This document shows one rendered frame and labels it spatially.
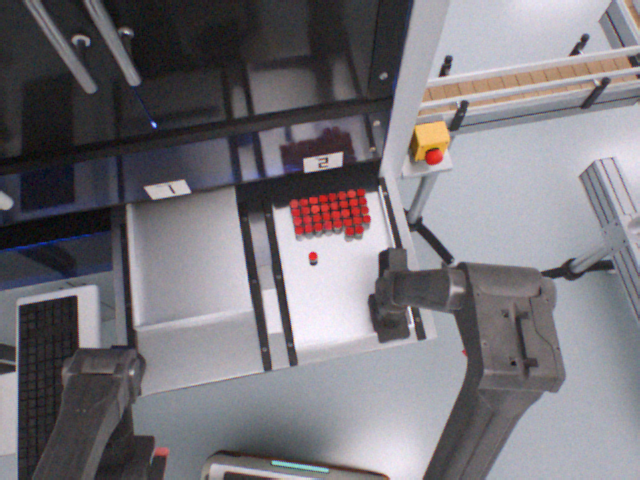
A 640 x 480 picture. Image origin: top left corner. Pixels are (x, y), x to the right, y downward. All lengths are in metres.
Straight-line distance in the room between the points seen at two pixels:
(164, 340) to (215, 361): 0.13
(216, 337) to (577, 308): 1.55
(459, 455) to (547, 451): 1.60
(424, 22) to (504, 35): 2.01
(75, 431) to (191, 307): 0.62
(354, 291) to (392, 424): 0.94
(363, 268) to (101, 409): 0.71
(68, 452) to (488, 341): 0.43
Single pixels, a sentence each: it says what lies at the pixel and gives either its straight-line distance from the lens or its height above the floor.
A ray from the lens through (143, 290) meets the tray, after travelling 1.23.
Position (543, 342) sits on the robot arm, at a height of 1.55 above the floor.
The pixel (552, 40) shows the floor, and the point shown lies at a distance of 2.92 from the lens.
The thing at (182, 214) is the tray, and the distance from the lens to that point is 1.27.
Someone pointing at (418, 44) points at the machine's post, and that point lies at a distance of 0.89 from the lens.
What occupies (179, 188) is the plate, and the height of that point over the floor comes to 1.02.
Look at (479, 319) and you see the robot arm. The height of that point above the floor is 1.55.
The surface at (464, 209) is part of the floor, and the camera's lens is 2.27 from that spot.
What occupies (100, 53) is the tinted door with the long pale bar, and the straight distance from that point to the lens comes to 0.83.
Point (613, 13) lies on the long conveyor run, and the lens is 1.74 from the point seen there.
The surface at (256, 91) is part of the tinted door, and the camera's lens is 0.91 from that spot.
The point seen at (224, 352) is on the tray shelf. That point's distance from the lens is 1.16.
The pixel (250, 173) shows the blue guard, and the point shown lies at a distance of 1.12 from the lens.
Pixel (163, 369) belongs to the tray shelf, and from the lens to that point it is 1.19.
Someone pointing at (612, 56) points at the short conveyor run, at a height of 0.95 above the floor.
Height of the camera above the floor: 2.00
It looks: 70 degrees down
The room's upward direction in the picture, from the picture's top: 1 degrees counter-clockwise
